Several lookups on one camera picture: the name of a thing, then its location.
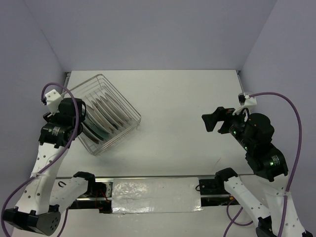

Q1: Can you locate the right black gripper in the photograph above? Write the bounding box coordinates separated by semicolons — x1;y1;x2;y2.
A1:
200;103;252;149

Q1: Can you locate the red teal floral plate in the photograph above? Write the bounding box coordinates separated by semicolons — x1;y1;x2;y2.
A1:
82;123;99;144

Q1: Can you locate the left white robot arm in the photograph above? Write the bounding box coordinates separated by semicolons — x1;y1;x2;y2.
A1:
1;98;97;236

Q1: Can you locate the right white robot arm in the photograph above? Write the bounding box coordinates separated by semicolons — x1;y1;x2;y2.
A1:
201;107;312;237

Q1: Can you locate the white plate in rack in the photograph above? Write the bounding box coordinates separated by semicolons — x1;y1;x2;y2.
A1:
92;102;115;134

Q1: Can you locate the teal green plate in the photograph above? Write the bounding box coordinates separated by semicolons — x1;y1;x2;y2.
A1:
84;111;109;140

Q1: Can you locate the silver foil sheet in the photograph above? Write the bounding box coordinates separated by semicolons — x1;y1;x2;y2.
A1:
111;177;202;214

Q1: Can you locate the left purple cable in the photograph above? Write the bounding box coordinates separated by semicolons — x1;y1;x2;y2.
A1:
0;82;81;237

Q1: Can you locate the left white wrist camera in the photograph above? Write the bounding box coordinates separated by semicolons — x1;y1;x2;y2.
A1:
41;89;63;115

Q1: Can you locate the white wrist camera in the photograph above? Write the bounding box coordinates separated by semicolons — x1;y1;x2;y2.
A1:
41;89;63;115
234;92;257;115

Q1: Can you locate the wire dish rack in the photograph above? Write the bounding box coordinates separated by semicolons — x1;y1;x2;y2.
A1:
65;72;141;156

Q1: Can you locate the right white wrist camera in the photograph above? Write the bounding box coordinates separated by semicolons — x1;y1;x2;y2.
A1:
234;92;257;115

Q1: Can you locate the metal base rail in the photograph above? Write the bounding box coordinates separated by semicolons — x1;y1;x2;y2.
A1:
55;174;255;213

